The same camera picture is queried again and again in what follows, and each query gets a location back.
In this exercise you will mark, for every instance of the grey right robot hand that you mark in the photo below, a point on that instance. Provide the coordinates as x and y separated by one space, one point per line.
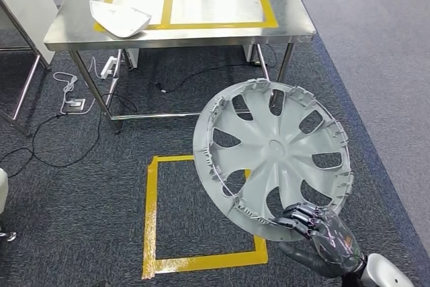
336 245

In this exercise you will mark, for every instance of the silver plastic hubcap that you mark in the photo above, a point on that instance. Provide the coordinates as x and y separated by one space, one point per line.
275 147

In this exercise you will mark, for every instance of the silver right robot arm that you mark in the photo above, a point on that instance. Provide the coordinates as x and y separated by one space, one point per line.
386 274

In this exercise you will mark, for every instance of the white plastic shell part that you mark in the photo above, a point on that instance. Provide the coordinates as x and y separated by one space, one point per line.
121 20

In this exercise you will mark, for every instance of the stainless steel workbench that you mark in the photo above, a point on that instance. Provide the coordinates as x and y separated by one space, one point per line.
67 31

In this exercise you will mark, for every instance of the yellow tape square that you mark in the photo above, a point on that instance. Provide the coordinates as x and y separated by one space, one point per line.
151 213

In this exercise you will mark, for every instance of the white power strip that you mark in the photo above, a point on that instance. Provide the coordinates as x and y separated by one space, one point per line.
108 67

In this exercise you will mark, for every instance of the metal floor socket box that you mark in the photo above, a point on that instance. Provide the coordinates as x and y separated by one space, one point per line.
75 105

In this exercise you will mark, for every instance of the white desk with steel frame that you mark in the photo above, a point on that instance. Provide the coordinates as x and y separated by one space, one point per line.
26 0

